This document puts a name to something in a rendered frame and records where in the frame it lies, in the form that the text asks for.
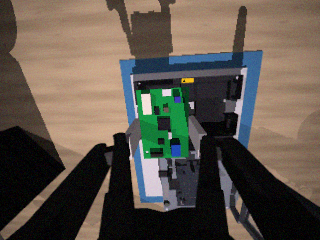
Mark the green circuit board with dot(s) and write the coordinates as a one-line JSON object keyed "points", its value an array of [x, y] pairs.
{"points": [[164, 115]]}

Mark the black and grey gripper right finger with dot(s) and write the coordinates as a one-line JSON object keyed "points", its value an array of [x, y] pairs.
{"points": [[278, 214]]}

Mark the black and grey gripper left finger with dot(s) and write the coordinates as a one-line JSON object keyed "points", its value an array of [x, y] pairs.
{"points": [[61, 216]]}

